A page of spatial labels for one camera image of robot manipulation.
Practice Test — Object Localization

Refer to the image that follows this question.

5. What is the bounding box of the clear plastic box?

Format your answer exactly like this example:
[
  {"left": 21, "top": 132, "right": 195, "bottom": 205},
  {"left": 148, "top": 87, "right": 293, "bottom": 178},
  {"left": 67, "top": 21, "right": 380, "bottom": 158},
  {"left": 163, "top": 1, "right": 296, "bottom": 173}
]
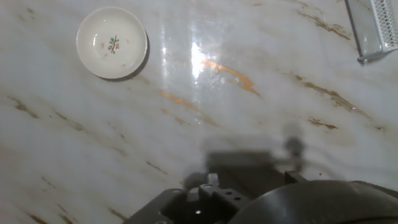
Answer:
[{"left": 344, "top": 0, "right": 398, "bottom": 65}]

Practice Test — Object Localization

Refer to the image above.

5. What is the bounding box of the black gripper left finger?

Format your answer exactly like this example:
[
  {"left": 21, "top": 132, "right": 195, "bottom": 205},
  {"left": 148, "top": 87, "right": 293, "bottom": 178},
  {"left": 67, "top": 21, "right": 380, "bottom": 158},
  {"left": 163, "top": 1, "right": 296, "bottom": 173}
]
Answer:
[{"left": 123, "top": 172, "right": 251, "bottom": 224}]

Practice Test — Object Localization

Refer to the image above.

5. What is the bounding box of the marble pattern table sheet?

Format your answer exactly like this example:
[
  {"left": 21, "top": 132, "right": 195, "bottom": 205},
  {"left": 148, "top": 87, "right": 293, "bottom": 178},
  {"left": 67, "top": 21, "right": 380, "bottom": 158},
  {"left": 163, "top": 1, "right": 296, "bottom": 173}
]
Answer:
[{"left": 0, "top": 0, "right": 398, "bottom": 224}]

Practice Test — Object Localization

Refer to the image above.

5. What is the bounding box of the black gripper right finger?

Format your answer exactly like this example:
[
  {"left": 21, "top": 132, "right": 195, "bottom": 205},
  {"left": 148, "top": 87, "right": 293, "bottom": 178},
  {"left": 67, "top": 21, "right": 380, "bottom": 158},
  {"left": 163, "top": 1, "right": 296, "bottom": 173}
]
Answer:
[{"left": 284, "top": 170, "right": 308, "bottom": 185}]

